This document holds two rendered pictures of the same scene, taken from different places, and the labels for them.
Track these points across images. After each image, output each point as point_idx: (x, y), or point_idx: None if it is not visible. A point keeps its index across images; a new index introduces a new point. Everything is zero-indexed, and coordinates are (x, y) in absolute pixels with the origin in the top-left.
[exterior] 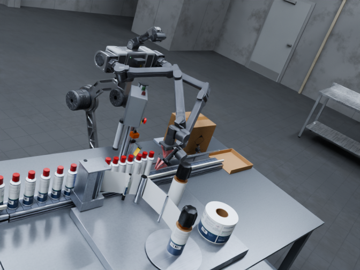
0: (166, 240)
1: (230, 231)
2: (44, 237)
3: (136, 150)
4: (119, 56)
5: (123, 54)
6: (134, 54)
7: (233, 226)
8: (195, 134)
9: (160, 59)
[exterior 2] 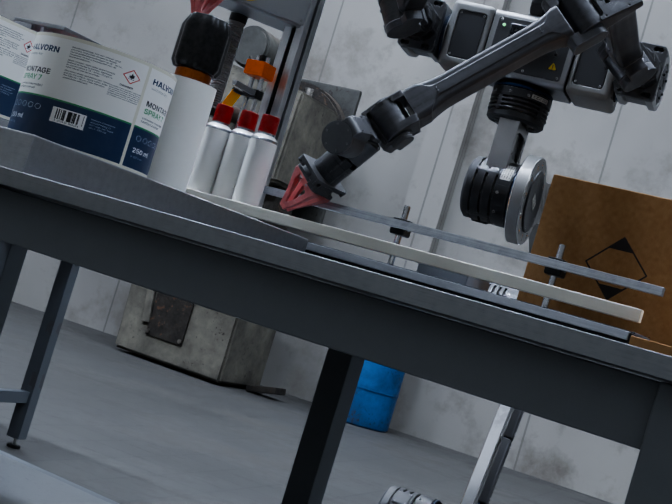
0: None
1: (43, 68)
2: None
3: (230, 102)
4: (457, 10)
5: (474, 9)
6: (520, 19)
7: (56, 44)
8: (586, 219)
9: None
